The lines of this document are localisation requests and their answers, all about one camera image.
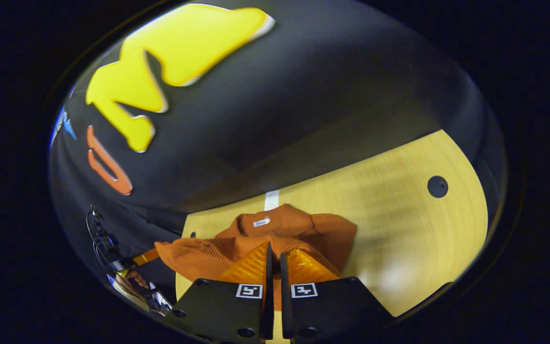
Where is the black backdrop cloth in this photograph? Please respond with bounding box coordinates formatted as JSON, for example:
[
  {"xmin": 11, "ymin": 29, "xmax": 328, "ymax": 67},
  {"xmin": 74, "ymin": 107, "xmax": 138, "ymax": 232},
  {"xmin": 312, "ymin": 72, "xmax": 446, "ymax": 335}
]
[{"xmin": 48, "ymin": 0, "xmax": 507, "ymax": 306}]

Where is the orange ribbed shirt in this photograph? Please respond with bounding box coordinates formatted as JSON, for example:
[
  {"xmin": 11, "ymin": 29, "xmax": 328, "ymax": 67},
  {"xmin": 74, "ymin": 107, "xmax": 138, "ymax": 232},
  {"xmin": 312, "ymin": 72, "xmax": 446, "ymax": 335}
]
[{"xmin": 155, "ymin": 204, "xmax": 358, "ymax": 311}]

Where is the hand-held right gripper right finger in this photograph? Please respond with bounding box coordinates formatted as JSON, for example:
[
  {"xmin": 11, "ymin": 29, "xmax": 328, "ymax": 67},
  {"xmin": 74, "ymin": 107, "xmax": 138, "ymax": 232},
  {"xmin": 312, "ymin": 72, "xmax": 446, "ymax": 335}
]
[{"xmin": 280, "ymin": 248, "xmax": 396, "ymax": 344}]

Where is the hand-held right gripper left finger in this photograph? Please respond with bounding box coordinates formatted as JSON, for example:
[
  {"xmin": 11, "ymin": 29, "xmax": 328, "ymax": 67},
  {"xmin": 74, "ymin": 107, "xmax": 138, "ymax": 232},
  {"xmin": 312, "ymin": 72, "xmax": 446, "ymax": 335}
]
[{"xmin": 163, "ymin": 241, "xmax": 275, "ymax": 344}]

